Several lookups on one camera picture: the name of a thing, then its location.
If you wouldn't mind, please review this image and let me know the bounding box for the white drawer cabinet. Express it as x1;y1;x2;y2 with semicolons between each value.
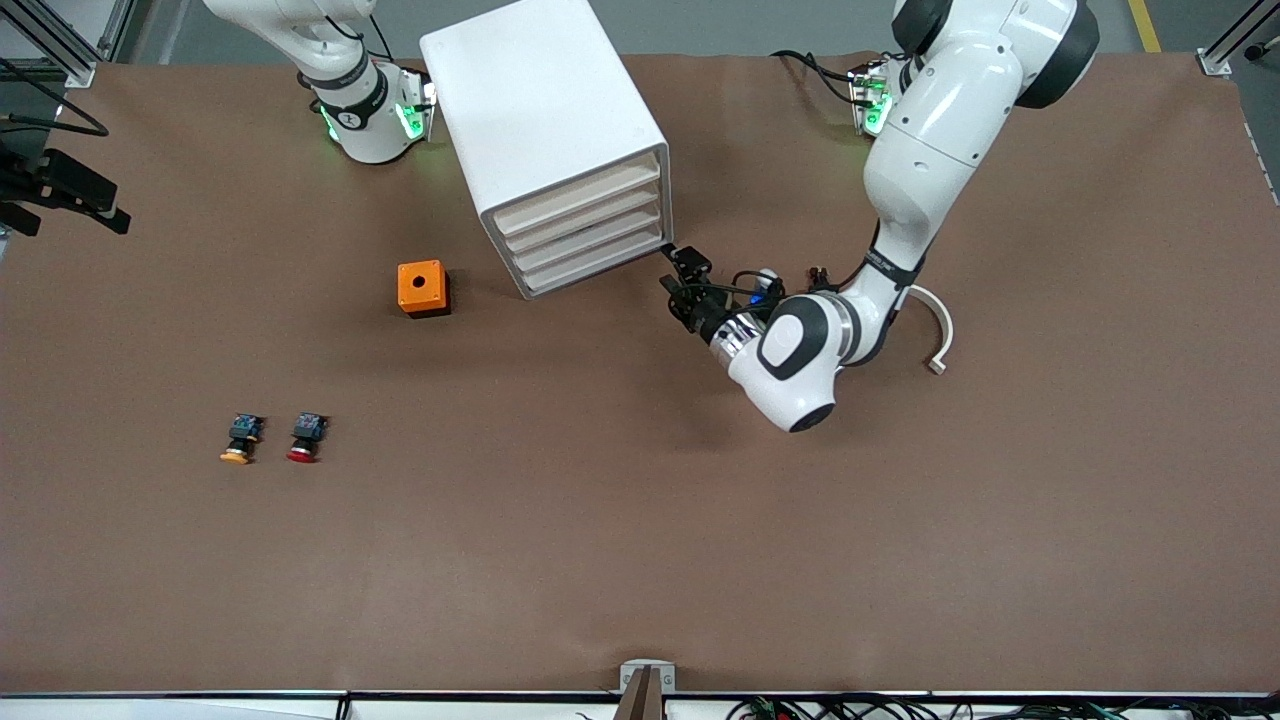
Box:
419;0;675;301

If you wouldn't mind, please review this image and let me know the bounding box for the yellow mushroom push button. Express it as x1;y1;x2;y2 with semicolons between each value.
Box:
219;414;265;466

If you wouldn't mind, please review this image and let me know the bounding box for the red mushroom push button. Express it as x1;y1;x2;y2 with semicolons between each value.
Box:
286;412;329;464

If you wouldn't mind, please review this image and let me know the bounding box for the brown table mat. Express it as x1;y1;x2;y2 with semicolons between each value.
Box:
0;52;1280;697

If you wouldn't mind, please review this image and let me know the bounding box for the white curved plastic bracket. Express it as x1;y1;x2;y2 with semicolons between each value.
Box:
905;285;955;376

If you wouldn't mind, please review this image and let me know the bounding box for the black base cable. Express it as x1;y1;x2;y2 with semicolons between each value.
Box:
770;48;869;106

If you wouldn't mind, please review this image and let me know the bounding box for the orange button enclosure box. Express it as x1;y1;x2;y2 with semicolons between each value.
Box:
397;260;451;319

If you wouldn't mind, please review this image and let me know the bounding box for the grey table edge bracket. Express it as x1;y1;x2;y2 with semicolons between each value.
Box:
615;660;677;720

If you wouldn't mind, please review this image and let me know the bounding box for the bundle of cables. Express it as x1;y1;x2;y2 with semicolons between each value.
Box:
725;693;1280;720

